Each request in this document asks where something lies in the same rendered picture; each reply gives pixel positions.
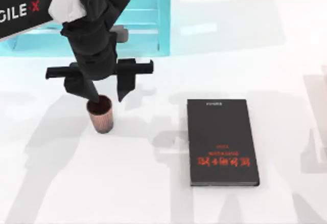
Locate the pale grey rounded box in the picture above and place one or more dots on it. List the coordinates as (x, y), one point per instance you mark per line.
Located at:
(122, 34)

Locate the reddish brown cup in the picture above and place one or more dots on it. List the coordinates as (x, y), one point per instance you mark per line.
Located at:
(102, 119)

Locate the black book with red lettering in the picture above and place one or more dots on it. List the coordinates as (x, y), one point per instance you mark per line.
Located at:
(222, 132)

